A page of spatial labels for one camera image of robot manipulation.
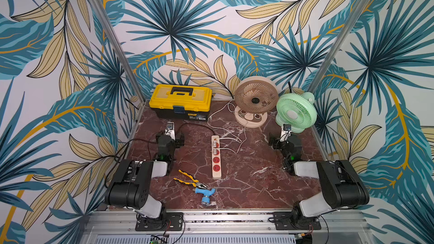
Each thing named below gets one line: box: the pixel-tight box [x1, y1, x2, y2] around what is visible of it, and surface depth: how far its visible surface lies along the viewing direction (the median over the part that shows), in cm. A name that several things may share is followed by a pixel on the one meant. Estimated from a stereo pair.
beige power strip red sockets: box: [211, 134, 222, 181], surface depth 92 cm
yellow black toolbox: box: [148, 83, 213, 122], surface depth 100 cm
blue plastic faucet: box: [194, 187, 216, 206], surface depth 82 cm
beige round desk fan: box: [234, 76, 279, 129], surface depth 95 cm
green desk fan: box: [275, 91, 318, 134], surface depth 86 cm
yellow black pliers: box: [172, 169, 208, 189], surface depth 85 cm
